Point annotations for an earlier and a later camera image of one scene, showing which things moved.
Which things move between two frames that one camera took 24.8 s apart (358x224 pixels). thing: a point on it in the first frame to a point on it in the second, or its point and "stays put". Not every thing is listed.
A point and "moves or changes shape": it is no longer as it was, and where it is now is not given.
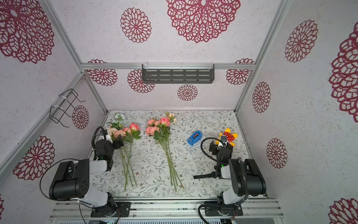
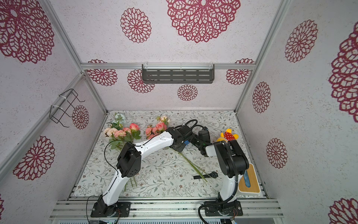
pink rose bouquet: x=126 y=151 stays put
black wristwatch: x=213 y=175 stays put
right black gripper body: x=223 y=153 to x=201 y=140
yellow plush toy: x=230 y=137 stays put
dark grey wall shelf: x=178 y=73 stays put
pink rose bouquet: x=159 y=127 moves or changes shape
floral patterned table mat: x=163 y=151 stays put
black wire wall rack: x=67 y=99 stays put
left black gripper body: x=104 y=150 to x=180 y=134
